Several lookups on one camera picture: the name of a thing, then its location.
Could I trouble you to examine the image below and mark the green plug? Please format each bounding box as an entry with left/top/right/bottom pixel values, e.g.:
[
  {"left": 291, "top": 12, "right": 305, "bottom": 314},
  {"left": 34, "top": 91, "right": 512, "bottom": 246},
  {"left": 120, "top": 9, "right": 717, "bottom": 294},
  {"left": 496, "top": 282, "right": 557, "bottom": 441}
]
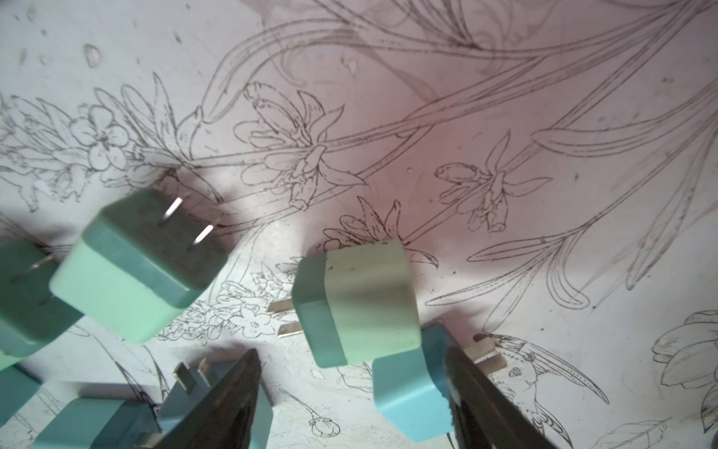
[
  {"left": 49, "top": 188, "right": 229, "bottom": 344},
  {"left": 1, "top": 239, "right": 82, "bottom": 370},
  {"left": 267, "top": 239, "right": 422, "bottom": 369}
]

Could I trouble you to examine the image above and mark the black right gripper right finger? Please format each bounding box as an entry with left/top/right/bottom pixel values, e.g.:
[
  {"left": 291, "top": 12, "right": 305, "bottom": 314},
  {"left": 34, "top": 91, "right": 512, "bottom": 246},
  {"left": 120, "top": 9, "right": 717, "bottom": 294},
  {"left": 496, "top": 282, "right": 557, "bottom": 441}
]
[{"left": 444, "top": 347, "right": 553, "bottom": 449}]

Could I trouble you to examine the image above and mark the blue plug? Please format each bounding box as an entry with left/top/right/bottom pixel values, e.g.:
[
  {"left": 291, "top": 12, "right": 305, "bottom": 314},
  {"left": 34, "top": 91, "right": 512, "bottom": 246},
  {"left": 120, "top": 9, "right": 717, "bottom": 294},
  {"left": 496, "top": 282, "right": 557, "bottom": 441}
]
[
  {"left": 33, "top": 398, "right": 159, "bottom": 448},
  {"left": 155, "top": 357, "right": 275, "bottom": 449},
  {"left": 0, "top": 366, "right": 41, "bottom": 427},
  {"left": 372, "top": 324, "right": 509, "bottom": 445}
]

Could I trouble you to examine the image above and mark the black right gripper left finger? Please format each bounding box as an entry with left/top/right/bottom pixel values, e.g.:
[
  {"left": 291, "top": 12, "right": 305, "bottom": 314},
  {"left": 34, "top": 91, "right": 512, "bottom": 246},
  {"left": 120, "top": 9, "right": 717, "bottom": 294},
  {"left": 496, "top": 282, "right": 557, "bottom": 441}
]
[{"left": 150, "top": 348, "right": 263, "bottom": 449}]

